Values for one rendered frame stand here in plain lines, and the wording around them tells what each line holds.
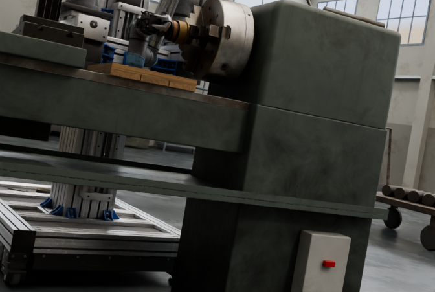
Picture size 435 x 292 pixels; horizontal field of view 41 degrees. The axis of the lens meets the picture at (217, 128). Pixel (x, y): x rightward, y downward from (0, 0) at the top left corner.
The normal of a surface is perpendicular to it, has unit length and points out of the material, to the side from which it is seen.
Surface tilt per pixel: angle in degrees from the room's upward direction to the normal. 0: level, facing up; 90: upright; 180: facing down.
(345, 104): 90
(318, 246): 90
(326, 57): 90
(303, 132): 90
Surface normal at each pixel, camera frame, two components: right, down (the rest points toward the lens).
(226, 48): 0.36, 0.34
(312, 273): 0.42, 0.07
